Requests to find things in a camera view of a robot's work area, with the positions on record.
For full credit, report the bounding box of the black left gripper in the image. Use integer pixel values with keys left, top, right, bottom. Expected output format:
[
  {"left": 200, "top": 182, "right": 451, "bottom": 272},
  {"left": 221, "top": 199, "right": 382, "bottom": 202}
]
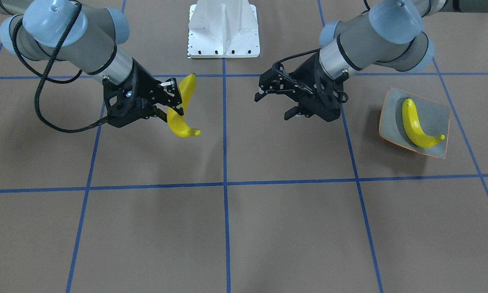
[{"left": 255, "top": 52, "right": 342, "bottom": 120}]

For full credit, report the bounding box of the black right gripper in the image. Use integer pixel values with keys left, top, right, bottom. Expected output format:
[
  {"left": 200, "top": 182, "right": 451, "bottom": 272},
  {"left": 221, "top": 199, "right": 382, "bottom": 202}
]
[{"left": 102, "top": 61, "right": 184, "bottom": 123}]

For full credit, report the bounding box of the yellow banana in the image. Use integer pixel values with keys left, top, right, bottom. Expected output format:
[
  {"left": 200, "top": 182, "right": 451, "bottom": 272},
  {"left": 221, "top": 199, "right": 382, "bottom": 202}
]
[
  {"left": 167, "top": 73, "right": 201, "bottom": 138},
  {"left": 401, "top": 98, "right": 446, "bottom": 148}
]

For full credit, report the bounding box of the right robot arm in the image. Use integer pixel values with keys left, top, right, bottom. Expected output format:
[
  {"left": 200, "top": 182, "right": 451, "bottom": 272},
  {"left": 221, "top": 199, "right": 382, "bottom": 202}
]
[{"left": 0, "top": 0, "right": 184, "bottom": 128}]

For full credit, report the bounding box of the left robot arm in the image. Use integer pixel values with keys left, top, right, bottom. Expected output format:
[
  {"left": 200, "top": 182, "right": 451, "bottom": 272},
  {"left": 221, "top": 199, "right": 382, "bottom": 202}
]
[{"left": 255, "top": 0, "right": 488, "bottom": 122}]

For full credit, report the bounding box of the grey square plate orange rim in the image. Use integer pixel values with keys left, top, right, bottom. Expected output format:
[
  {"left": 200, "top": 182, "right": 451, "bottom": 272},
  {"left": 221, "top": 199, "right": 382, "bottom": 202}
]
[{"left": 379, "top": 87, "right": 451, "bottom": 159}]

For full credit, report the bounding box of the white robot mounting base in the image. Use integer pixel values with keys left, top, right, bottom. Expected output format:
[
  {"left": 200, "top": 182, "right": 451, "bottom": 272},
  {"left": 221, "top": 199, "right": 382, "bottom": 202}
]
[{"left": 187, "top": 0, "right": 261, "bottom": 58}]

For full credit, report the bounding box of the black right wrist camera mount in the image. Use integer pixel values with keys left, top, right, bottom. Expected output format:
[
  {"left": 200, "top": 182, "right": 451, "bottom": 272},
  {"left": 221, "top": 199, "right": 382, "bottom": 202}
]
[{"left": 102, "top": 78, "right": 152, "bottom": 128}]

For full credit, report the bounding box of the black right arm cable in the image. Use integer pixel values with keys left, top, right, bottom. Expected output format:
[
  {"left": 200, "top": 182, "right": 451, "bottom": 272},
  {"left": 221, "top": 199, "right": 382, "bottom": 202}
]
[{"left": 9, "top": 2, "right": 110, "bottom": 133}]

